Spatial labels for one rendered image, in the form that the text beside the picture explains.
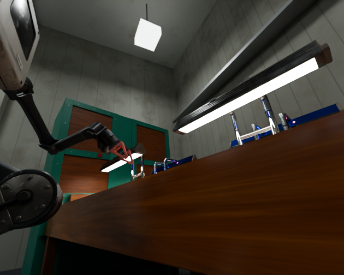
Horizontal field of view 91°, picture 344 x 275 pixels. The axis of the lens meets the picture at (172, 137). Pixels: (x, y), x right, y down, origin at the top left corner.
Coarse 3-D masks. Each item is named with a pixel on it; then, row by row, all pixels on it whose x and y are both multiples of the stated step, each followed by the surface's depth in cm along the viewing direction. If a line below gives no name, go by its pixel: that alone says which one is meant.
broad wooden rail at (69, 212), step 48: (288, 144) 22; (336, 144) 18; (144, 192) 43; (192, 192) 32; (240, 192) 25; (288, 192) 21; (336, 192) 18; (96, 240) 58; (144, 240) 39; (192, 240) 29; (240, 240) 24; (288, 240) 20; (336, 240) 17
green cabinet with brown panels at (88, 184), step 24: (72, 120) 166; (96, 120) 183; (120, 120) 204; (96, 144) 174; (144, 144) 217; (168, 144) 245; (48, 168) 156; (72, 168) 151; (96, 168) 166; (120, 168) 182; (144, 168) 204; (72, 192) 145; (96, 192) 158
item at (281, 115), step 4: (280, 112) 91; (280, 116) 89; (284, 116) 88; (280, 120) 89; (284, 120) 88; (288, 120) 98; (252, 124) 100; (256, 124) 101; (284, 124) 87; (288, 124) 86; (252, 128) 99; (256, 128) 105; (284, 128) 86; (288, 128) 86; (256, 136) 96
